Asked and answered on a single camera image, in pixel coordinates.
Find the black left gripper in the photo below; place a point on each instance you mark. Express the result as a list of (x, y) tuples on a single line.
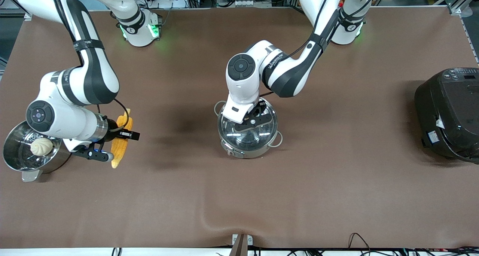
[(263, 107)]

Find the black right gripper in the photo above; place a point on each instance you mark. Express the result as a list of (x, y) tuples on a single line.
[(111, 129)]

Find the glass pot lid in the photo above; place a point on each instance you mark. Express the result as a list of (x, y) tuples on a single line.
[(262, 136)]

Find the yellow corn cob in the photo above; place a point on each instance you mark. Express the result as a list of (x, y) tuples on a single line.
[(119, 153)]

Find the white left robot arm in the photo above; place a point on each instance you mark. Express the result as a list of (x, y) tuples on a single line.
[(292, 69)]

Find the grey electric pot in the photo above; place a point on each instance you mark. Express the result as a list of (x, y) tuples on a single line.
[(249, 151)]

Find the steel steamer pot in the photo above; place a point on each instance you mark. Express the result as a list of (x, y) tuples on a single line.
[(15, 158)]

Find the white steamed bun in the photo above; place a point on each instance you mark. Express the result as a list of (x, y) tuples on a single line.
[(41, 146)]

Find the brown table mat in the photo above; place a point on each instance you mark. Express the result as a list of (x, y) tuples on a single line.
[(336, 196)]

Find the metal table clamp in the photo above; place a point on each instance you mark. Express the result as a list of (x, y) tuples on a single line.
[(241, 243)]

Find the black rice cooker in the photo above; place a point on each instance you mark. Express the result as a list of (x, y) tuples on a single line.
[(449, 113)]

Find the aluminium frame profile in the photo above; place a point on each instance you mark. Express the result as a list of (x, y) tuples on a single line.
[(459, 1)]

